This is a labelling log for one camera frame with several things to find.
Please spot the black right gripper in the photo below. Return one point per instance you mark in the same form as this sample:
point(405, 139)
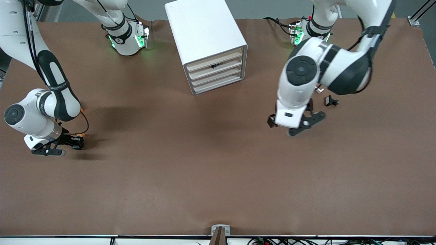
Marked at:
point(67, 140)

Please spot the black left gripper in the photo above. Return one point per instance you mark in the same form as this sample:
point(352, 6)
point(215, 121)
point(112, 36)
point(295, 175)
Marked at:
point(270, 123)

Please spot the yellow and black push button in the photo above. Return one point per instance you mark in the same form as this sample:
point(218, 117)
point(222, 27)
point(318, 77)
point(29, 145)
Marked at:
point(81, 135)

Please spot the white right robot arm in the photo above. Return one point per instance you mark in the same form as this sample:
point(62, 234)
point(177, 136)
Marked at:
point(20, 34)

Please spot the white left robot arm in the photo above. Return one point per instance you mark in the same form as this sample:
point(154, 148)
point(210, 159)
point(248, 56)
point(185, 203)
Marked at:
point(299, 85)

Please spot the white plain cabinet drawer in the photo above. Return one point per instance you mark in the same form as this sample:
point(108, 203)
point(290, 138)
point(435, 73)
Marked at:
point(201, 73)
point(201, 88)
point(201, 81)

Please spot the white drawer cabinet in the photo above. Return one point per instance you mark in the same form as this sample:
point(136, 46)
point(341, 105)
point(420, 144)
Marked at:
point(201, 30)

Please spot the small black plastic part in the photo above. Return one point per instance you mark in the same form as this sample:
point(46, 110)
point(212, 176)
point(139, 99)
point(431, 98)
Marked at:
point(329, 100)

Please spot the brown table mat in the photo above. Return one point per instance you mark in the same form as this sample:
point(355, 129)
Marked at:
point(204, 170)

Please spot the white table edge rail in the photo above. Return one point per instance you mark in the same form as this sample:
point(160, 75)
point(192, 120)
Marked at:
point(51, 241)

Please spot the grey metal bracket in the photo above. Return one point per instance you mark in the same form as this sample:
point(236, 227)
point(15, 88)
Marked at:
point(214, 229)

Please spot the aluminium frame profile with foot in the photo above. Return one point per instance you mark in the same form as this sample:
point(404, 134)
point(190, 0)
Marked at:
point(41, 12)

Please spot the thin aluminium frame profile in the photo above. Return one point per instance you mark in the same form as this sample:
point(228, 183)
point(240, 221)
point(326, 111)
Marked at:
point(415, 21)

